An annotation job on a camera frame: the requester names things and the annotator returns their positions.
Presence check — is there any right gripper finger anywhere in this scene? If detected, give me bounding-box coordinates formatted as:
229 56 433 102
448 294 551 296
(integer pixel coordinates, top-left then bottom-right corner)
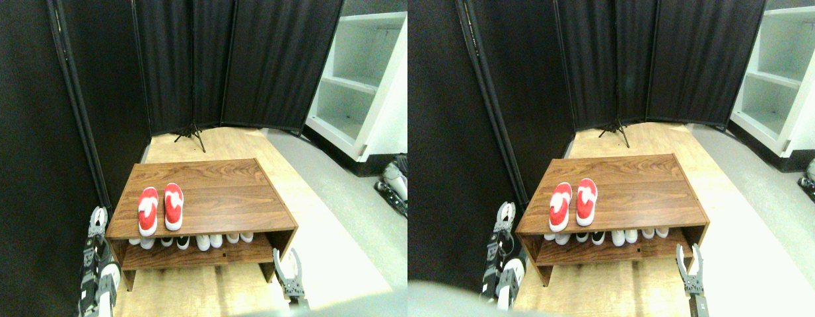
690 243 706 295
289 248 306 299
273 250 291 299
675 244 693 295

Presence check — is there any red shoe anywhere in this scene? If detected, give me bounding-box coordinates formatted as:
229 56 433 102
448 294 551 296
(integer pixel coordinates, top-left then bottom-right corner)
137 187 159 237
164 183 185 231
576 178 598 227
549 182 573 232

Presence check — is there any brown shoe rack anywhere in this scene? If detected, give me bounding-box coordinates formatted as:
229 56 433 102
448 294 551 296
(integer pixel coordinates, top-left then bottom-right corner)
106 157 299 292
514 153 711 287

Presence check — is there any black curtain stand pole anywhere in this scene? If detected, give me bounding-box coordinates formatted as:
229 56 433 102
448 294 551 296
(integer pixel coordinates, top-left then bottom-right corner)
452 0 530 209
46 0 113 224

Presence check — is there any black curtain stand foot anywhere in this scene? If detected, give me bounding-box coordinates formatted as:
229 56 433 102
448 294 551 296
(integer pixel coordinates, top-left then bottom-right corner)
598 118 631 148
174 121 207 153

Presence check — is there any white shelf unit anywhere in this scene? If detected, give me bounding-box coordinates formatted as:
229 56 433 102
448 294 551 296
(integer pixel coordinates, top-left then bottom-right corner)
730 5 815 158
305 10 408 162

